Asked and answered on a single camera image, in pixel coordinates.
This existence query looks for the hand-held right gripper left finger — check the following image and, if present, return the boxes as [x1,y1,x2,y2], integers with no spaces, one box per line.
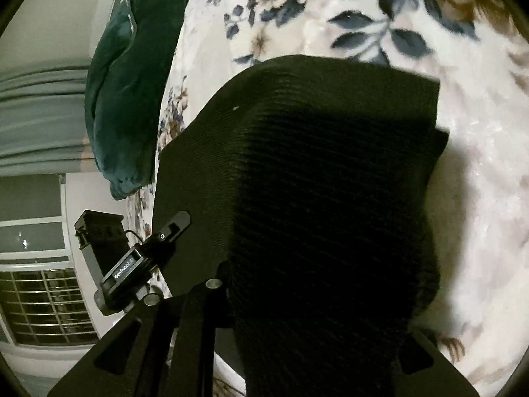
[47,260,233,397]

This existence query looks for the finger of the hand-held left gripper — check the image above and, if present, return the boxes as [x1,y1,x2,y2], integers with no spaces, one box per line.
[151,211,192,265]

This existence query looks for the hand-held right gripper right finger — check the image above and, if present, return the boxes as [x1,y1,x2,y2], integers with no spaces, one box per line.
[397,331,480,397]

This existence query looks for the black striped sweater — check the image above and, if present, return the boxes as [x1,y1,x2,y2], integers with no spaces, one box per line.
[152,55,450,397]

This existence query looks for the window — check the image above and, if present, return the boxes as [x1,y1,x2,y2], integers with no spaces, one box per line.
[0,174,100,346]

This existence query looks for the dark green blanket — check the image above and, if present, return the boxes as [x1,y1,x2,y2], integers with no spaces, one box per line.
[85,0,195,200]

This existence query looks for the grey-green curtain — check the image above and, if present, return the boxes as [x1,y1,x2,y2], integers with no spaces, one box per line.
[0,60,98,176]

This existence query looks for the floral bed sheet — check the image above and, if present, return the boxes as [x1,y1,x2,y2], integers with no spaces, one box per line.
[124,0,529,397]

